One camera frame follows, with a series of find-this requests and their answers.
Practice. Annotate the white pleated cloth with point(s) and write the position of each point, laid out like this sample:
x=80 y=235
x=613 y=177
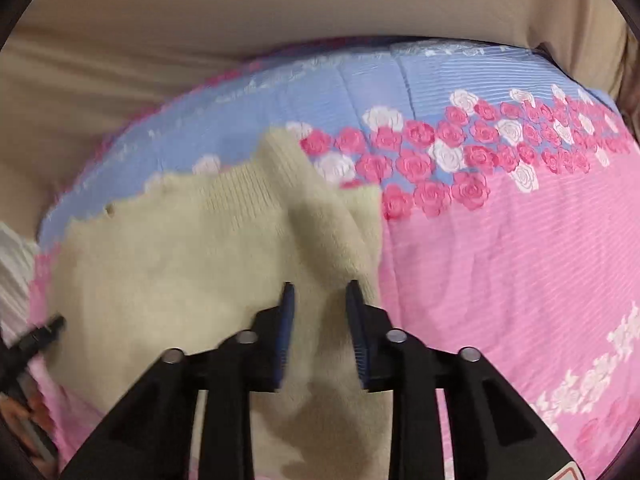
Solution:
x=15 y=270

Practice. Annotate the cream sweater with black hearts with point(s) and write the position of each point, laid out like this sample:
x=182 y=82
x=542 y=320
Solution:
x=175 y=260

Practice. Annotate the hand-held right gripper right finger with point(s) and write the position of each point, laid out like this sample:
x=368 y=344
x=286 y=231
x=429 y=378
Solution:
x=356 y=330

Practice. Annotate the beige backdrop cloth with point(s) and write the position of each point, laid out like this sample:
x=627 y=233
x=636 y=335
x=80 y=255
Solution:
x=250 y=10

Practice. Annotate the pink floral bed sheet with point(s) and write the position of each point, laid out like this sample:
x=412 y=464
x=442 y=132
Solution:
x=475 y=270

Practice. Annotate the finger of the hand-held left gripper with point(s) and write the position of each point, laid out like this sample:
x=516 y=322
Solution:
x=42 y=332

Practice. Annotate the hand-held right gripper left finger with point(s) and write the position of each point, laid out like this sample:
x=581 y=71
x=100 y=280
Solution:
x=286 y=330

